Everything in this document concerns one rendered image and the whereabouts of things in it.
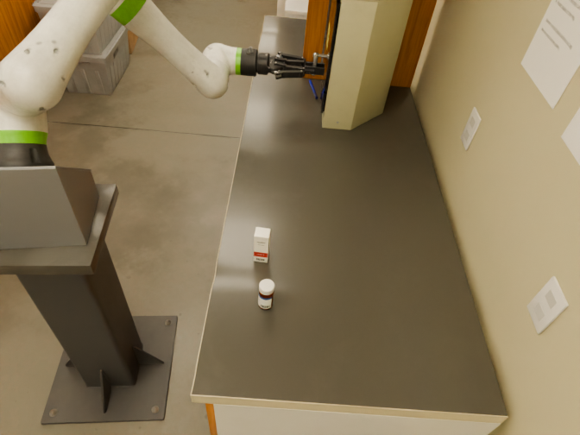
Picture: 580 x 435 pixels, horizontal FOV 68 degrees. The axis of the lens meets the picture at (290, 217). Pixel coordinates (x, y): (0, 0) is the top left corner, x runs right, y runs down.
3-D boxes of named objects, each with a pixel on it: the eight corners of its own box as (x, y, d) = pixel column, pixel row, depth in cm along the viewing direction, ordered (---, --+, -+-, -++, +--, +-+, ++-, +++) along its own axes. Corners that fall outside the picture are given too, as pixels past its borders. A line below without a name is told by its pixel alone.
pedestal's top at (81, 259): (-33, 274, 114) (-40, 266, 111) (13, 192, 136) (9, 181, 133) (94, 274, 117) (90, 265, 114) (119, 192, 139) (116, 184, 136)
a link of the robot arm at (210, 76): (151, -11, 128) (129, 11, 134) (141, 9, 121) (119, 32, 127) (237, 73, 150) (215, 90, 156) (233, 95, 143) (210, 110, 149)
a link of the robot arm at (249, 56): (243, 66, 161) (240, 82, 156) (242, 38, 152) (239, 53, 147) (259, 68, 162) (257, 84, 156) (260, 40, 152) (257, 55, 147)
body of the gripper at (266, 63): (256, 61, 149) (283, 64, 149) (259, 47, 154) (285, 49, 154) (256, 79, 155) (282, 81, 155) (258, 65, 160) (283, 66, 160)
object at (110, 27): (129, 23, 352) (121, -21, 328) (104, 58, 310) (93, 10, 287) (78, 18, 351) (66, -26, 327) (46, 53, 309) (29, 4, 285)
